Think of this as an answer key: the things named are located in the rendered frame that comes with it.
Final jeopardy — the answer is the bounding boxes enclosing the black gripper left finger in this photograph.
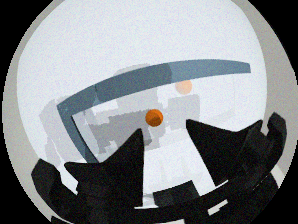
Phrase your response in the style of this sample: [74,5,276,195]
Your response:
[64,128,145,208]

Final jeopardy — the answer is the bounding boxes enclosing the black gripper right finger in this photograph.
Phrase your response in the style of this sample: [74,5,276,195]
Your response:
[186,119,262,186]

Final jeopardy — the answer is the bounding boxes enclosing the clear low corner walls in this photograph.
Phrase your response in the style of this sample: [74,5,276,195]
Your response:
[73,108,113,163]

